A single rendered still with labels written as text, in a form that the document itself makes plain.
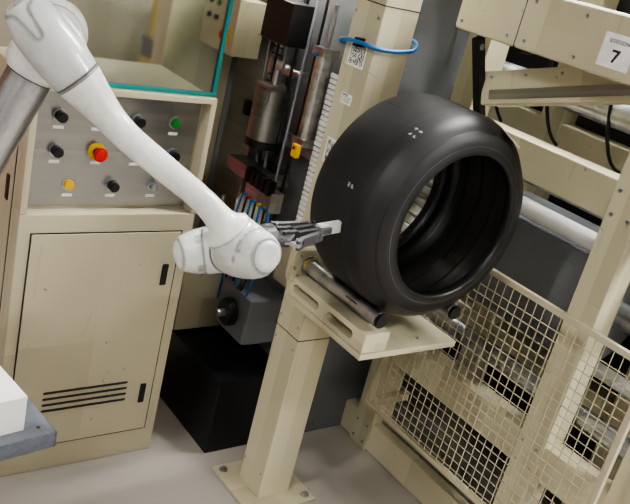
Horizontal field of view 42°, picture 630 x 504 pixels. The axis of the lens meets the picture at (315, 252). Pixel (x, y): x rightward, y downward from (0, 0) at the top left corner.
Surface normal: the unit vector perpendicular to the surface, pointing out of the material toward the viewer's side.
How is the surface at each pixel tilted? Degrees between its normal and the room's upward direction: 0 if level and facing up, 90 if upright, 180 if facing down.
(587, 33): 90
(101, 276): 90
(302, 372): 90
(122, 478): 0
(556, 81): 90
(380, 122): 41
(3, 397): 1
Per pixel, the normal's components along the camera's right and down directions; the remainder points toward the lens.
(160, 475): 0.23, -0.91
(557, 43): -0.79, 0.04
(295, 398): 0.56, 0.42
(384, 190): -0.12, 0.10
